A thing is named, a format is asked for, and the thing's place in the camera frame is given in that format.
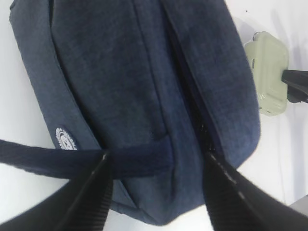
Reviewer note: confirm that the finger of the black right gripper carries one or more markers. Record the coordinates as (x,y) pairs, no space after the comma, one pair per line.
(297,85)

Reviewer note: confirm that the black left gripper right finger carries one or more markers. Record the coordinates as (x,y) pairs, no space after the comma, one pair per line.
(235,204)

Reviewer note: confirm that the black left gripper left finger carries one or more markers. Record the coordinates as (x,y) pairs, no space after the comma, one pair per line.
(81,205)

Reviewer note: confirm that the pale green lunch box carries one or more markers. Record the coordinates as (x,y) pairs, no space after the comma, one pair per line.
(268,57)

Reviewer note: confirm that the navy blue fabric bag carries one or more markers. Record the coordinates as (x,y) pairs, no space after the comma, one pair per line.
(153,84)

